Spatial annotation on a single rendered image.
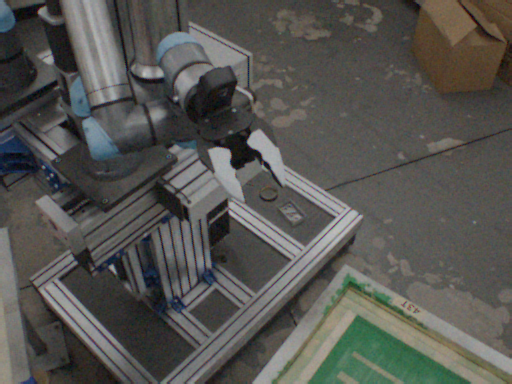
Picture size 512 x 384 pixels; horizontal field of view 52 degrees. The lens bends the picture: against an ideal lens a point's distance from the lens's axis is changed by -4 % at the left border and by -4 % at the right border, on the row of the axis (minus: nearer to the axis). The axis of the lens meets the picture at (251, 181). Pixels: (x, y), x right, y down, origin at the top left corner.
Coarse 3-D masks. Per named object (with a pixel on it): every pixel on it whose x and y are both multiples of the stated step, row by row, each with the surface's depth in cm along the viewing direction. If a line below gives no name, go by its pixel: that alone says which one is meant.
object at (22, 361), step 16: (0, 240) 145; (0, 256) 141; (0, 272) 138; (16, 272) 141; (16, 288) 135; (16, 304) 131; (16, 320) 128; (16, 336) 125; (16, 352) 122; (16, 368) 120
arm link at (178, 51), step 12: (168, 36) 86; (180, 36) 86; (192, 36) 87; (168, 48) 84; (180, 48) 83; (192, 48) 83; (168, 60) 83; (180, 60) 81; (192, 60) 81; (204, 60) 82; (168, 72) 83; (180, 72) 80; (168, 84) 86; (168, 96) 88
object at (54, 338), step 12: (48, 324) 234; (60, 324) 235; (36, 336) 216; (48, 336) 230; (60, 336) 231; (36, 348) 221; (48, 348) 227; (60, 348) 227; (36, 360) 223; (48, 360) 223; (60, 360) 223
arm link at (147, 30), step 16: (128, 0) 101; (144, 0) 99; (160, 0) 101; (128, 16) 104; (144, 16) 102; (160, 16) 103; (144, 32) 104; (160, 32) 105; (144, 48) 107; (144, 64) 110; (144, 80) 111; (160, 80) 111; (144, 96) 114; (160, 96) 114
